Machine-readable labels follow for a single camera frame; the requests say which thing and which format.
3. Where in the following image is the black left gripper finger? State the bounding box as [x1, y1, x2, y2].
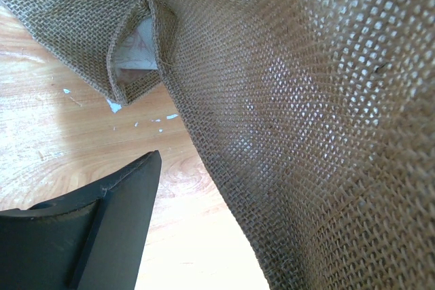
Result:
[1, 151, 161, 289]

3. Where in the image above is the pink patterned canvas bag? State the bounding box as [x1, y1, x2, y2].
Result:
[1, 0, 434, 289]

